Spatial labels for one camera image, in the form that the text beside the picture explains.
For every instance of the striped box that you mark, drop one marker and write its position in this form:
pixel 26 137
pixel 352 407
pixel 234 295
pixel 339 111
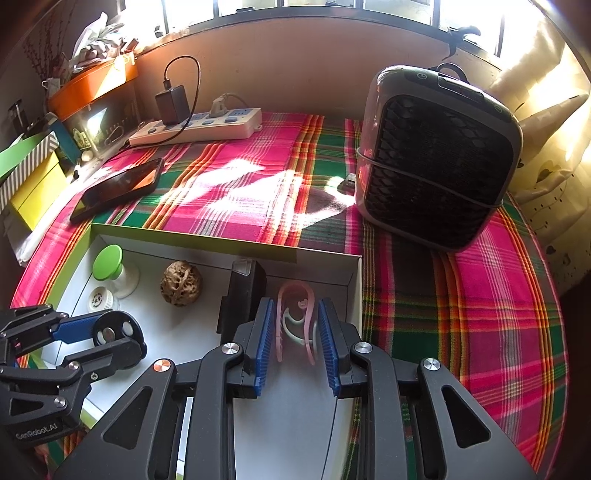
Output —
pixel 27 173

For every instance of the grey portable air cooler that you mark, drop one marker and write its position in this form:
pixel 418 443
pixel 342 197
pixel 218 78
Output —
pixel 438 152

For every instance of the black smartphone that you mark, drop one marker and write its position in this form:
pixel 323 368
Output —
pixel 120 187

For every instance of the yellow box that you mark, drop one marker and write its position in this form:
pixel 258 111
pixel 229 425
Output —
pixel 39 194

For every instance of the glass tank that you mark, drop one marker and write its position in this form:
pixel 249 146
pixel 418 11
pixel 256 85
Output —
pixel 106 115

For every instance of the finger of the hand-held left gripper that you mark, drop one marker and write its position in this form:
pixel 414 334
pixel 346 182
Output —
pixel 76 330
pixel 106 360

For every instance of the black charger adapter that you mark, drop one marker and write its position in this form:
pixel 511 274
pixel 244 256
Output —
pixel 171 106

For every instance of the cream patterned curtain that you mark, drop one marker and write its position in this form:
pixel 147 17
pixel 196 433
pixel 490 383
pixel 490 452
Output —
pixel 549 138

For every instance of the white plug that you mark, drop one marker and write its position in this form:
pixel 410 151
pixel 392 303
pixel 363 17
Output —
pixel 220 105

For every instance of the dried red branches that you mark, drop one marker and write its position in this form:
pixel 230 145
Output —
pixel 44 50

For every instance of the green label card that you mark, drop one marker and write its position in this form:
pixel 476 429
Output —
pixel 79 138

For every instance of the black round disc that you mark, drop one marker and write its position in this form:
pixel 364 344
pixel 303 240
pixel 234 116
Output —
pixel 115 319

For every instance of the white plastic bag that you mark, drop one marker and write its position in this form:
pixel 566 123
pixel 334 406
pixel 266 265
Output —
pixel 99 41

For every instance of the large wrinkled walnut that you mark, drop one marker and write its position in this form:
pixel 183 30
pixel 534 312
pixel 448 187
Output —
pixel 181 282

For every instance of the white power strip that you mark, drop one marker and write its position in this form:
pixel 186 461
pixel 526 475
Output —
pixel 207 129

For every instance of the black window latch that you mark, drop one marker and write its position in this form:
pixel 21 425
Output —
pixel 464 32

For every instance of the small white round cap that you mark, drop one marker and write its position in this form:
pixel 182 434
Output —
pixel 99 300

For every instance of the barred window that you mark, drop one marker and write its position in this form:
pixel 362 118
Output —
pixel 401 7

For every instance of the green white cardboard box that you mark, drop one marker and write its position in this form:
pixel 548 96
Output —
pixel 194 323

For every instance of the pink green plaid tablecloth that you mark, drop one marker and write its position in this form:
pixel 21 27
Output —
pixel 438 300

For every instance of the black rectangular device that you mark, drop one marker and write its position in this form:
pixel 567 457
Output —
pixel 242 295

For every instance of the small dark plug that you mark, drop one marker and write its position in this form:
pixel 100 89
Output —
pixel 346 183

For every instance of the green mushroom-shaped massager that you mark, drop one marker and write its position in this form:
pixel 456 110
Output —
pixel 108 261

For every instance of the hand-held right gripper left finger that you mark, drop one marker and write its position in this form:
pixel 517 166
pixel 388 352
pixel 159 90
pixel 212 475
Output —
pixel 263 350

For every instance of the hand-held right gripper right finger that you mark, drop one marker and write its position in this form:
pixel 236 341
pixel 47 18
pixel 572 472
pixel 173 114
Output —
pixel 328 350

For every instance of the clear glass jar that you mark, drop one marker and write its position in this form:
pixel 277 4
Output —
pixel 18 117

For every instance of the orange tray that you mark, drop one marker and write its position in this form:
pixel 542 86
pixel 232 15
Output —
pixel 92 90

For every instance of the pink clip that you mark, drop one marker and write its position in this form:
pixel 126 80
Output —
pixel 279 332

